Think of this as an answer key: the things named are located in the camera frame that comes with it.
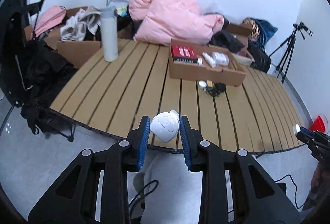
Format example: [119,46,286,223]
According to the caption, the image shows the black jacket on folding chair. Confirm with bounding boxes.
[0,39,78,142]

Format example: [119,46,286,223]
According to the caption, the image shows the black crumpled cloth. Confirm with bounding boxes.
[210,29,245,54]

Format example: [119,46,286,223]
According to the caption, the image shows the large open cardboard box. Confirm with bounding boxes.
[24,7,130,70]

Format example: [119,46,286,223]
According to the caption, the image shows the white pill jar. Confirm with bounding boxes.
[211,51,230,66]

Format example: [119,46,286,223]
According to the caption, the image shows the blue bag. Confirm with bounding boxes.
[254,19,278,45]

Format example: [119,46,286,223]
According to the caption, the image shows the black clothing heap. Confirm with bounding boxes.
[117,16,138,39]

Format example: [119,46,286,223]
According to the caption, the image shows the black backpack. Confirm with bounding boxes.
[247,42,272,73]

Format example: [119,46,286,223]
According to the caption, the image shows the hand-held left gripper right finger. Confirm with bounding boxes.
[179,115,301,224]

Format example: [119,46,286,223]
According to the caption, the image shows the woven rattan ball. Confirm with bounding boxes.
[242,18,261,41]

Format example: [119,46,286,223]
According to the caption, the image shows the person's grey pants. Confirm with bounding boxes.
[132,154,207,224]

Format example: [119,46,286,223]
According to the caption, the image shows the shallow cardboard tray box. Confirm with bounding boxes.
[169,39,246,87]

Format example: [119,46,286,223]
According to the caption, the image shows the red printed carton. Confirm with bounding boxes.
[171,45,204,65]

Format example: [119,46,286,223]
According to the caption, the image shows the white crumpled cloth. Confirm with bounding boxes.
[60,6,102,43]

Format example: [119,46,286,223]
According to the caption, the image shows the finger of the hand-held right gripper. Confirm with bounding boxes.
[296,132,324,154]
[299,126,326,139]

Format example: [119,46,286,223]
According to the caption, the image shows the pink bag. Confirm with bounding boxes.
[33,6,67,38]

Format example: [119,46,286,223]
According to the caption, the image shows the black cable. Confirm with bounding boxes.
[128,179,159,215]
[274,174,305,209]

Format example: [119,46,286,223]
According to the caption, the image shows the red plastic object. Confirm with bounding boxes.
[308,115,329,134]

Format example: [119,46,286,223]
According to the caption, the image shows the white thermos bottle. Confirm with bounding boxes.
[100,6,119,62]

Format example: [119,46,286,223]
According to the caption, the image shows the black tripod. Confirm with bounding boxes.
[268,30,297,84]

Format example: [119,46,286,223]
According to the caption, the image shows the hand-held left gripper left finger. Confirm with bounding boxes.
[28,116,151,224]

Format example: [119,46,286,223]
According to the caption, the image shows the small black bundle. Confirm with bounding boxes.
[210,82,227,98]

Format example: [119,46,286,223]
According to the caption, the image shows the black stroller cart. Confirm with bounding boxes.
[0,0,48,59]

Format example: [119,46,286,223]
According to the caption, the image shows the white spray bottle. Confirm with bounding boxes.
[202,52,217,68]

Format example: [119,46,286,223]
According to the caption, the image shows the cardboard box with print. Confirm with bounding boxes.
[225,23,255,45]

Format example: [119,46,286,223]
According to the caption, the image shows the beige low box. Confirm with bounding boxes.
[234,50,255,67]

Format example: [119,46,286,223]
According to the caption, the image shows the pink puffy jacket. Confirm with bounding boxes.
[128,0,224,46]

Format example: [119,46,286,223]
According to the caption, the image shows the person's right hand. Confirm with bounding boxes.
[302,161,330,212]

